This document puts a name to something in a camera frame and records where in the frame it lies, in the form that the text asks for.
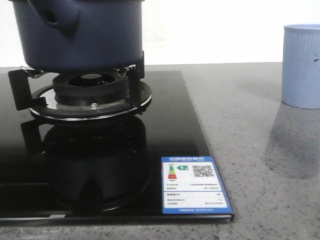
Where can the light blue ribbed cup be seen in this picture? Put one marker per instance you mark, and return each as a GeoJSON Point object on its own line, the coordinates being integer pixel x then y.
{"type": "Point", "coordinates": [301, 66]}

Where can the dark blue pot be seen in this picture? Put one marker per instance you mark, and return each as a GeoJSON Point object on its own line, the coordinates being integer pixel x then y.
{"type": "Point", "coordinates": [63, 36]}

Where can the black glass gas stove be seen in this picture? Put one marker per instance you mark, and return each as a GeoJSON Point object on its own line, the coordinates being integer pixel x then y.
{"type": "Point", "coordinates": [108, 171]}

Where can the blue energy label sticker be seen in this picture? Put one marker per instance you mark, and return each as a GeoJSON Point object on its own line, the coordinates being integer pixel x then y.
{"type": "Point", "coordinates": [191, 185]}

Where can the black burner head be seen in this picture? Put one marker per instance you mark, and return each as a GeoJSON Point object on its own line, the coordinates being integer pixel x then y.
{"type": "Point", "coordinates": [77, 89]}

